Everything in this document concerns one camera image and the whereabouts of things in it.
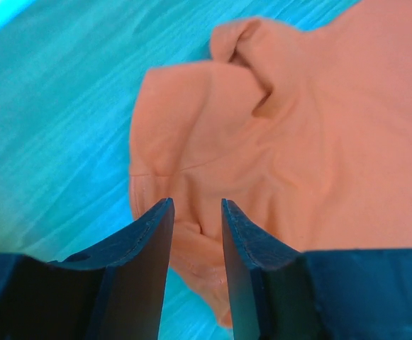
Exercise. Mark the orange t shirt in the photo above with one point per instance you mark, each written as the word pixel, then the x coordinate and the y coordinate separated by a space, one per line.
pixel 310 133

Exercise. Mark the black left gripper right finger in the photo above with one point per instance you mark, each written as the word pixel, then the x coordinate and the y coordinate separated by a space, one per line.
pixel 277 292

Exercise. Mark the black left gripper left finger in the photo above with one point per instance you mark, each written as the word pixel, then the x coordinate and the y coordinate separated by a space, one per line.
pixel 111 290

